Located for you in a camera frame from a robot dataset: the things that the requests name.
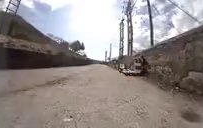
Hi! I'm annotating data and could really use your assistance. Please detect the rough stone wall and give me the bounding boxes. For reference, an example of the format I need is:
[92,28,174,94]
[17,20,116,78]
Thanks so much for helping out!
[117,20,203,98]

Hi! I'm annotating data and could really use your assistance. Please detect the pile of rubbish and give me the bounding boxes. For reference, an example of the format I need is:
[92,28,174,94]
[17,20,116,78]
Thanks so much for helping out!
[118,55,149,77]

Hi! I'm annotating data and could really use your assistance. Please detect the lattice tower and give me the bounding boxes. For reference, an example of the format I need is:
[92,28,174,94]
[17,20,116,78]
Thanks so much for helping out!
[4,0,23,15]

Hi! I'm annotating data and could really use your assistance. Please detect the row of utility poles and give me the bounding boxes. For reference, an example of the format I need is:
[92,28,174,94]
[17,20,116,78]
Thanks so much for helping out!
[103,0,155,61]

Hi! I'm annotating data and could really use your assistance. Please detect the overhead wires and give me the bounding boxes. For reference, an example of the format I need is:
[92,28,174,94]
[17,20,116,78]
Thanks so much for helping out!
[165,0,202,24]

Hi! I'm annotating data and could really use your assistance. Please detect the grey worn asphalt road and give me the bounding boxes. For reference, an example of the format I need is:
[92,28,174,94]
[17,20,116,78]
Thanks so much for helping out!
[0,63,203,128]

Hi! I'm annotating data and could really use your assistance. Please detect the distant dark trees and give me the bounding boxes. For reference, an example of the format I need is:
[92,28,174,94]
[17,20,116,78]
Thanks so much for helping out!
[68,39,87,56]

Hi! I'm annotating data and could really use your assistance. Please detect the bare earth bank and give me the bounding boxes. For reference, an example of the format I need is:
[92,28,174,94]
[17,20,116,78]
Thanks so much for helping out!
[0,8,90,60]

